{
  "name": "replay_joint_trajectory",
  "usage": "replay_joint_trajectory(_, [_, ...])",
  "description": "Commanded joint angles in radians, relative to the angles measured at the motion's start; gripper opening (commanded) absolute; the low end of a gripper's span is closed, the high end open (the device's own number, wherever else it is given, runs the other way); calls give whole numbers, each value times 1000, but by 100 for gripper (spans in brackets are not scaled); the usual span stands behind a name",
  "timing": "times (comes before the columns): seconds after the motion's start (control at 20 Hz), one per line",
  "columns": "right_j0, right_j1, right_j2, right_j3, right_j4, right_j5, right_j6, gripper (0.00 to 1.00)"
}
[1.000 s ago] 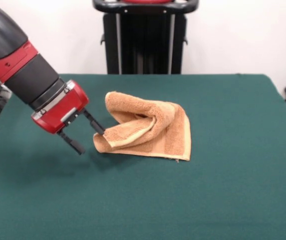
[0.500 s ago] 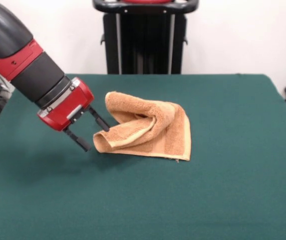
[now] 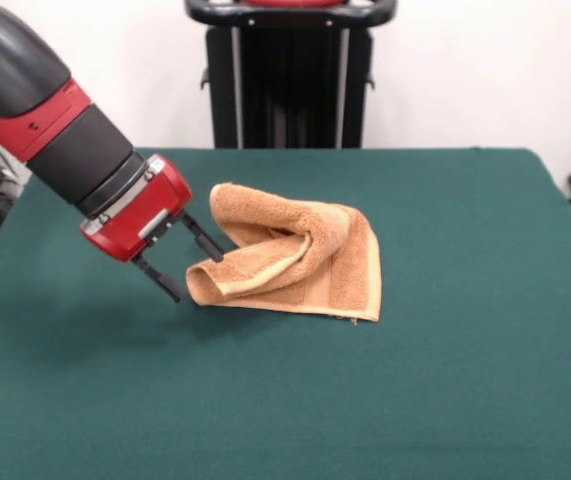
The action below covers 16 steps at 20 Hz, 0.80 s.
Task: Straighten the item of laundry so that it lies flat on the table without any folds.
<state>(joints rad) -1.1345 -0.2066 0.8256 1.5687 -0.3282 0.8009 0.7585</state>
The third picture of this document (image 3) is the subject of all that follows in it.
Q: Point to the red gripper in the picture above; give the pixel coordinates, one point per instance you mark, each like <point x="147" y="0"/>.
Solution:
<point x="140" y="220"/>

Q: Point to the tan terry towel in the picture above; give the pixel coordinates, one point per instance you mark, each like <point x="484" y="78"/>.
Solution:
<point x="350" y="270"/>

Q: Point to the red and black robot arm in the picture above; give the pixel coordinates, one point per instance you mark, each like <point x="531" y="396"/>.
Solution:
<point x="65" y="135"/>

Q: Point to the red robot base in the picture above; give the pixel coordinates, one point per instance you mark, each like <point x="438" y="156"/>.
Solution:
<point x="290" y="2"/>

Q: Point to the dark green table cloth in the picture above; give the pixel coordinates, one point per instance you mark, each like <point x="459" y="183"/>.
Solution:
<point x="115" y="375"/>

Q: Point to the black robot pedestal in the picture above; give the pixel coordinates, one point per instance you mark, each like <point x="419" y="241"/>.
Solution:
<point x="290" y="75"/>

